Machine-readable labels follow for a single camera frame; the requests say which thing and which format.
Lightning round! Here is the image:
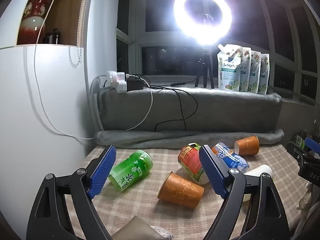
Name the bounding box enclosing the green tea can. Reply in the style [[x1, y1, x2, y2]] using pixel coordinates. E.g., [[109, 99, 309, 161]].
[[108, 150, 153, 193]]

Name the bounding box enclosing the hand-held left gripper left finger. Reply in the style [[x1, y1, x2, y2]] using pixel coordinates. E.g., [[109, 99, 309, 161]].
[[26, 144, 117, 240]]

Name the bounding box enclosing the green box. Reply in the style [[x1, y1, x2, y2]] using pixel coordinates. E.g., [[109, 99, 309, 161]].
[[295, 129, 308, 148]]

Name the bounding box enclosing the white bead chain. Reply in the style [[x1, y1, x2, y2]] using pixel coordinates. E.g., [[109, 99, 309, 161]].
[[68, 0, 84, 67]]

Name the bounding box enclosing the red and white vase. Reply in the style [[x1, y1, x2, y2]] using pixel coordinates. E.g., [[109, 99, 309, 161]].
[[17, 0, 52, 45]]

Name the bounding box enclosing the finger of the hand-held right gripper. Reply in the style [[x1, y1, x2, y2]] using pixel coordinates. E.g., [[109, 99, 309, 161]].
[[287, 141, 320, 167], [304, 137, 320, 153]]

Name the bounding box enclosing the red and green printed cup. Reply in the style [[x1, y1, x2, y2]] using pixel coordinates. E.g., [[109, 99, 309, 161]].
[[178, 143, 210, 185]]

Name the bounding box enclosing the black tripod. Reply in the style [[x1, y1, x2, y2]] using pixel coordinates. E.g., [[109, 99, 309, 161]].
[[194, 45, 215, 89]]

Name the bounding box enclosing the ring light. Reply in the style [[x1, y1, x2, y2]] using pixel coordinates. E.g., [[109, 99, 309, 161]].
[[173, 0, 235, 47]]

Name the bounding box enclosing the white cabinet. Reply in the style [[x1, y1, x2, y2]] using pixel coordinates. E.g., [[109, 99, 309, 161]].
[[0, 0, 119, 230]]

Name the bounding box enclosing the black cable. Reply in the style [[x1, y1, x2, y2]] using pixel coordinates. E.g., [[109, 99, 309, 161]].
[[144, 81, 198, 132]]

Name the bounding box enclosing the brown card sheet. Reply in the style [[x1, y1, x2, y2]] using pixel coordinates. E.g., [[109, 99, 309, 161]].
[[117, 215, 164, 240]]

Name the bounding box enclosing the white fluffy cloth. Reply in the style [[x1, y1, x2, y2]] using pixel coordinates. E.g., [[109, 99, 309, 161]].
[[149, 225, 175, 240]]

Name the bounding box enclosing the checked tablecloth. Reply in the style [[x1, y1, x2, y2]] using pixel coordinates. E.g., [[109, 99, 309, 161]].
[[62, 142, 309, 240]]

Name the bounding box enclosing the white charging cable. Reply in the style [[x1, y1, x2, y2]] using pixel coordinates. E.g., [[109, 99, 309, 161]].
[[125, 73, 153, 131]]

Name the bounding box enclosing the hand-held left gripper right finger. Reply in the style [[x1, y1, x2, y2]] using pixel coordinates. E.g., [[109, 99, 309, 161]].
[[199, 144, 297, 240]]

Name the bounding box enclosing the long white cable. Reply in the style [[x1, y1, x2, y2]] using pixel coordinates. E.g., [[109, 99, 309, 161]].
[[33, 0, 94, 140]]

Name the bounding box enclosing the black power adapter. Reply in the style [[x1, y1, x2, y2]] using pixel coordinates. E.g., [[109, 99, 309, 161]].
[[126, 78, 144, 91]]

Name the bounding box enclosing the plain white paper cup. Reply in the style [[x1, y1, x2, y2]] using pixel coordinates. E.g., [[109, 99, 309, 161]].
[[242, 164, 273, 202]]

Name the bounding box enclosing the white refill pouch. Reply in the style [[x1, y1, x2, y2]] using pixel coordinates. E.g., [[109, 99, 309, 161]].
[[259, 53, 270, 95], [237, 46, 252, 92], [250, 50, 262, 93], [217, 44, 244, 91]]

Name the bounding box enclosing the white power strip with plugs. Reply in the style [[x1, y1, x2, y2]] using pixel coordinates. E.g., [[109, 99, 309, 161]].
[[106, 70, 128, 93]]

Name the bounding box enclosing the grey blanket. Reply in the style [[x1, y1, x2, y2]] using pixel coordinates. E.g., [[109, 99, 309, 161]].
[[94, 87, 285, 150]]

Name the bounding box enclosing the orange patterned paper cup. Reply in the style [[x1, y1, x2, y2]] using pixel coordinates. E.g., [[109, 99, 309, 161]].
[[234, 135, 260, 156], [157, 171, 205, 209]]

